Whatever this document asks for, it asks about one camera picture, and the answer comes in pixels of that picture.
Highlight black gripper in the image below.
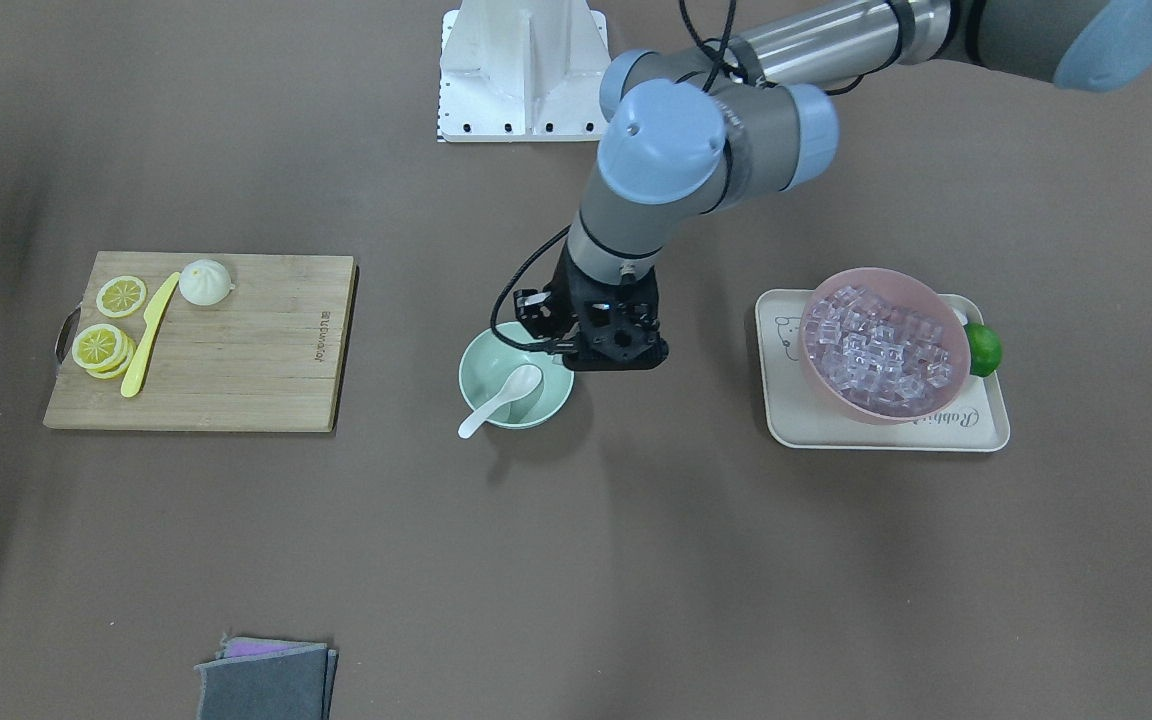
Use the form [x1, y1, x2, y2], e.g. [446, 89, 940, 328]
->
[541, 250, 669, 372]

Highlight white ceramic spoon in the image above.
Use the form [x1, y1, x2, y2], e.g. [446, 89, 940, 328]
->
[457, 364, 543, 439]

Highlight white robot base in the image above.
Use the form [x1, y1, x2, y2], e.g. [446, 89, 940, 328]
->
[435, 1, 611, 143]

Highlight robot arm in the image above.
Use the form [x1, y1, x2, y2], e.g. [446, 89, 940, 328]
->
[499, 1, 1152, 372]

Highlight mint green bowl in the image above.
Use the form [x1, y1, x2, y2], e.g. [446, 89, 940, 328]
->
[458, 321, 575, 431]

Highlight pink bowl of ice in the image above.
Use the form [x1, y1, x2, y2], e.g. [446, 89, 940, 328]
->
[797, 266, 972, 425]

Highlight bamboo cutting board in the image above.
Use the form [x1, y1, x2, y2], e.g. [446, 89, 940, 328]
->
[44, 253, 357, 433]

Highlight green lime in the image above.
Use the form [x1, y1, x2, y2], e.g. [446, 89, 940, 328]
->
[964, 323, 1005, 378]

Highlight cream rabbit tray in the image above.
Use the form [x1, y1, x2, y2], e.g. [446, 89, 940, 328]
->
[755, 289, 1011, 453]

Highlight yellow plastic knife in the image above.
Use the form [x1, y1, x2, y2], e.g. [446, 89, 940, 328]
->
[120, 272, 180, 397]

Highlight grey folded cloth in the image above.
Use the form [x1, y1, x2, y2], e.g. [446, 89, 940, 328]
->
[195, 635, 339, 719]

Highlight lemon slice stack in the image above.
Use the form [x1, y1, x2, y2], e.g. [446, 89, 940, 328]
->
[70, 323, 137, 381]

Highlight black cable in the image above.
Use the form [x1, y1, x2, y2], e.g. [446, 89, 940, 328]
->
[488, 225, 577, 353]

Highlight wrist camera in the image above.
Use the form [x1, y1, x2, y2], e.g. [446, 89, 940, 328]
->
[511, 288, 564, 341]

